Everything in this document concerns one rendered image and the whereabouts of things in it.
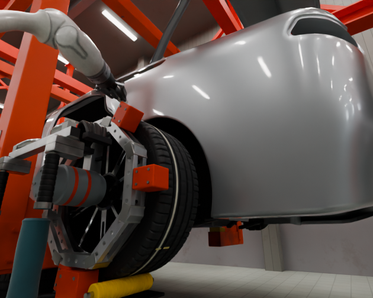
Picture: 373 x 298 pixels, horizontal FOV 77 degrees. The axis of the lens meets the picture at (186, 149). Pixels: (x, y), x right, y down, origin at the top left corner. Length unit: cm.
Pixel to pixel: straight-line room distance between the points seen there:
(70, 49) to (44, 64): 84
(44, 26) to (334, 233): 478
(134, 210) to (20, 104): 96
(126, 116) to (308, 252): 449
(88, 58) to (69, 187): 43
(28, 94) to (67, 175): 76
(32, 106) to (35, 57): 30
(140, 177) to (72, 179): 25
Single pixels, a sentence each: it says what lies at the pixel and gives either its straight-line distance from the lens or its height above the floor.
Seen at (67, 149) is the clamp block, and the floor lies 91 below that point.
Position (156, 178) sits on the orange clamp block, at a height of 84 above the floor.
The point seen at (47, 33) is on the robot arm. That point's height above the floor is 130.
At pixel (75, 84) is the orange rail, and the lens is 500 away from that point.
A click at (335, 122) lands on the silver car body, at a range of 98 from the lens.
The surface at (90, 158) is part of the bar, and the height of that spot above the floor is 96.
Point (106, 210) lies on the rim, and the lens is 102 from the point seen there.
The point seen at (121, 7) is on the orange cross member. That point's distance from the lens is 254.
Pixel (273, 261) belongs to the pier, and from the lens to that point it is 495.
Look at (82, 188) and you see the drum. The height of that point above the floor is 83.
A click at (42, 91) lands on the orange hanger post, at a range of 159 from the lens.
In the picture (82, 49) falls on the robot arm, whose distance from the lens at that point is 86.
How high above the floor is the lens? 69
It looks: 19 degrees up
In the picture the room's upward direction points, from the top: 1 degrees counter-clockwise
